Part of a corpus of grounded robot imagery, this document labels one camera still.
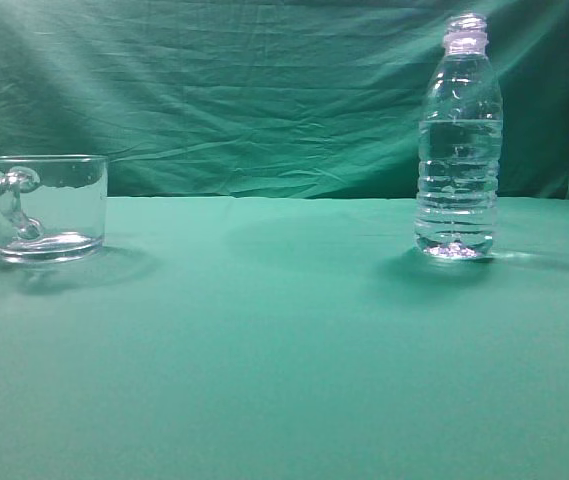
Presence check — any green table cloth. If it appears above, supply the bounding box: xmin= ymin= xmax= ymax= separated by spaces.
xmin=0 ymin=197 xmax=569 ymax=479

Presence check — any green backdrop cloth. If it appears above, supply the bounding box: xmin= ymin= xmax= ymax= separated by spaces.
xmin=0 ymin=1 xmax=569 ymax=198

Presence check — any clear plastic water bottle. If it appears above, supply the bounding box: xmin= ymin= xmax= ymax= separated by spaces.
xmin=415 ymin=13 xmax=503 ymax=260

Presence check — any clear glass mug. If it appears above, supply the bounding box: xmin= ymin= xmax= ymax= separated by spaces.
xmin=0 ymin=154 xmax=108 ymax=264

